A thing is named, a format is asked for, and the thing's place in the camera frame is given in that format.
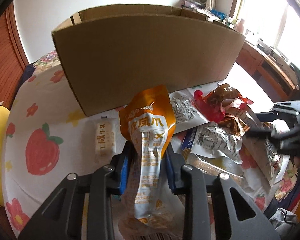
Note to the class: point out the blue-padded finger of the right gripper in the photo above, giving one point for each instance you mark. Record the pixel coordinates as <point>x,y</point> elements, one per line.
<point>266,116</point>

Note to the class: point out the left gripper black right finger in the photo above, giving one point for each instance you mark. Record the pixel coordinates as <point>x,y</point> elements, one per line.
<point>174,162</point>

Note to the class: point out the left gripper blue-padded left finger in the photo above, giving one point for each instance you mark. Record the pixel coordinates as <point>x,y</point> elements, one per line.
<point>122,162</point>

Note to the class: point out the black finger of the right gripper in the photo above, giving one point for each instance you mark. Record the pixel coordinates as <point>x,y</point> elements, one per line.
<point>258,132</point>

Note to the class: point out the silver tray snack packet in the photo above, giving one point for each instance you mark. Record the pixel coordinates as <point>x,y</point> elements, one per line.
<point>263,151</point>

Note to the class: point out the orange white chicken-feet packet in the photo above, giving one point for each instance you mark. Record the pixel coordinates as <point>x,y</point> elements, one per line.
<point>148,122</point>

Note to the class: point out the white blue-top snack pouch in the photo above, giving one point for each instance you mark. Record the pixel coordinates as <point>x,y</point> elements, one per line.
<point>211,141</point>

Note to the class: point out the white red-label snack pouch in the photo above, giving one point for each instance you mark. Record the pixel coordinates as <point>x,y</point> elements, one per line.
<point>185,112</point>

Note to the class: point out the pink orange snack packet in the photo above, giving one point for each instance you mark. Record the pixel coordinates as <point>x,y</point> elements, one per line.
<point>215,104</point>

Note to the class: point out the small cream candy packet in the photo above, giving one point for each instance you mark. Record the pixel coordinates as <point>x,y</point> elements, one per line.
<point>105,132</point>

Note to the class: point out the brown seed bar packet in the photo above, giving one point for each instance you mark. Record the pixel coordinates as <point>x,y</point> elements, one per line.
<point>208,168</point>

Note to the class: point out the brown gold snack packet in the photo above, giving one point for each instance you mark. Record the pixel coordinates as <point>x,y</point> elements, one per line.
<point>235,125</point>

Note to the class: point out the wooden cabinet under window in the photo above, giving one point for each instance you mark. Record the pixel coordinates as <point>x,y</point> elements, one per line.
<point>271,78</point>

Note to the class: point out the floral strawberry bed sheet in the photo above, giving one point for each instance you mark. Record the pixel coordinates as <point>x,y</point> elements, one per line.
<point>48,136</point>

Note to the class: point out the pink bottle on cabinet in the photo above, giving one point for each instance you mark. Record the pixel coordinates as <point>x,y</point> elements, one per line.
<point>240,26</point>

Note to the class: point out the brown cardboard box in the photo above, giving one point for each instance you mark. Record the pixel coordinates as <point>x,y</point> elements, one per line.
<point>112,52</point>

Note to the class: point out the brown wooden wardrobe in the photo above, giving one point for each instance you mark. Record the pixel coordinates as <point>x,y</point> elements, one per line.
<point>12,57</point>

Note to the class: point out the window with wooden frame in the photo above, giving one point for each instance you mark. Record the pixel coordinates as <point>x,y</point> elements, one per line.
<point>276,23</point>

